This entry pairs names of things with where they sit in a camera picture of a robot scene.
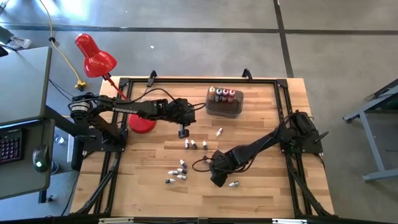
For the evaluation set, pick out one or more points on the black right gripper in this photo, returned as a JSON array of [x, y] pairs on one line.
[[224, 163]]

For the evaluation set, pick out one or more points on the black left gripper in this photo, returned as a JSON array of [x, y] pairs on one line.
[[182, 112]]

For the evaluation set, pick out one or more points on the small dark blue dropper bottle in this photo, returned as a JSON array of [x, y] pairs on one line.
[[172, 172]]

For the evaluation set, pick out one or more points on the grey translucent plastic bin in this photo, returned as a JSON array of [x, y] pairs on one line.
[[224, 110]]

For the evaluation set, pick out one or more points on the large yellow food coloring bottle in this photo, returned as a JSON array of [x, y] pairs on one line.
[[211, 93]]

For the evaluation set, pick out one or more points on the large green food coloring bottle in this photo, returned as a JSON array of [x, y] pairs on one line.
[[218, 95]]

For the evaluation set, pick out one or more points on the large red food coloring bottle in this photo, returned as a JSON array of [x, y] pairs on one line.
[[225, 95], [231, 96]]

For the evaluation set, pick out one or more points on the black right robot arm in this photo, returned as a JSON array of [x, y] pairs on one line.
[[258, 144]]

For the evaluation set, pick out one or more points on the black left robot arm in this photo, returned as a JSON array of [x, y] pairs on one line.
[[130, 109]]

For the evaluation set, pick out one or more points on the red desk lamp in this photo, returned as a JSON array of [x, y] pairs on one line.
[[96, 62]]

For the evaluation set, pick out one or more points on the black computer mouse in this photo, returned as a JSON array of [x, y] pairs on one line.
[[41, 157]]

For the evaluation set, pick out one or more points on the grey metal table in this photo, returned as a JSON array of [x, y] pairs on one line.
[[379, 175]]

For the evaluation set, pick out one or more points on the grey office desk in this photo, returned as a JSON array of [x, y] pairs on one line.
[[21, 84]]

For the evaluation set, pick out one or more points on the black keyboard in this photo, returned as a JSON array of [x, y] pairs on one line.
[[11, 146]]

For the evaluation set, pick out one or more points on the black table rig frame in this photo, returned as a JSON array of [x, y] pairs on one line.
[[202, 80]]

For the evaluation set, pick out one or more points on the black frame clamp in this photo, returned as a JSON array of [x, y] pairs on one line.
[[247, 74], [152, 76]]

